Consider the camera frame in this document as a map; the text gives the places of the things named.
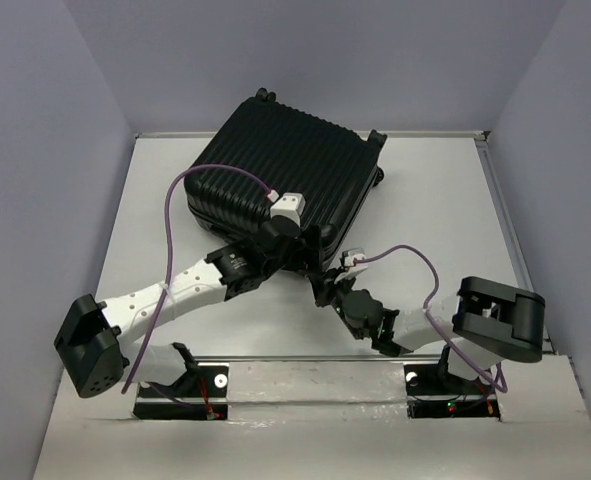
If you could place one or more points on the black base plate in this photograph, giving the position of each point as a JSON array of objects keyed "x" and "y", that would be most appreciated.
[
  {"x": 433, "y": 393},
  {"x": 200, "y": 396}
]

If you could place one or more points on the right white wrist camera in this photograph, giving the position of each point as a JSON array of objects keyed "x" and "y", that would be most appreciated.
[{"x": 352, "y": 263}]

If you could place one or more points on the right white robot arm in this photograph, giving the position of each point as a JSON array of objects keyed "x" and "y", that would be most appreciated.
[{"x": 483, "y": 324}]

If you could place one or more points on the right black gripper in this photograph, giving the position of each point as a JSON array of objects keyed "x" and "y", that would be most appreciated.
[{"x": 323, "y": 285}]

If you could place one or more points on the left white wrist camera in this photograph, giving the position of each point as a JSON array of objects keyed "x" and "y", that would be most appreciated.
[{"x": 288, "y": 205}]

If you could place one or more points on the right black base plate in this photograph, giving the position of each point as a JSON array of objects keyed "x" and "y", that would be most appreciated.
[{"x": 433, "y": 393}]

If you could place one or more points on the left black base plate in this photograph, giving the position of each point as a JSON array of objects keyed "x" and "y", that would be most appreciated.
[{"x": 200, "y": 396}]

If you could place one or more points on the black hard-shell suitcase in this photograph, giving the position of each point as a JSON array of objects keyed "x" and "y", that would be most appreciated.
[{"x": 290, "y": 151}]

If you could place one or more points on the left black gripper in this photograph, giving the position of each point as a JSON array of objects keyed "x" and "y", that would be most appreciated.
[{"x": 312, "y": 255}]

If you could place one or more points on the metal table edge rail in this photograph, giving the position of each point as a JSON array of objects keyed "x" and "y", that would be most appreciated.
[{"x": 509, "y": 233}]

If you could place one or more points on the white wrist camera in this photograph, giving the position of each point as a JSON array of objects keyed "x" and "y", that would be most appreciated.
[
  {"x": 288, "y": 205},
  {"x": 352, "y": 263}
]

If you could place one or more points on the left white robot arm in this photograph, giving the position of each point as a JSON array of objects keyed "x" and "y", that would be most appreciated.
[{"x": 103, "y": 343}]

